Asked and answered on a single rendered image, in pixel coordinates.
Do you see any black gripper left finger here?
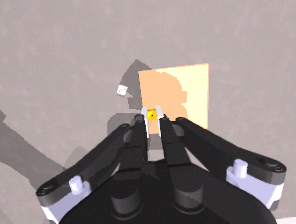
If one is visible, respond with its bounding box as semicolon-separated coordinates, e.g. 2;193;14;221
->
36;107;149;224

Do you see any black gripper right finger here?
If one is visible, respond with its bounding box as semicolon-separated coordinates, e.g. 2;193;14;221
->
156;105;287;211

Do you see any white die with black pips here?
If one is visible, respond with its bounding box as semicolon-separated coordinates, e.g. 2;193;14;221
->
117;85;128;95

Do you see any yellow die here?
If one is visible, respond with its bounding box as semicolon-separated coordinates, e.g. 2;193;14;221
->
147;109;157;120

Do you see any tan mat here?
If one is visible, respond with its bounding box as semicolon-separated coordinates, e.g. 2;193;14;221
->
139;64;208;129

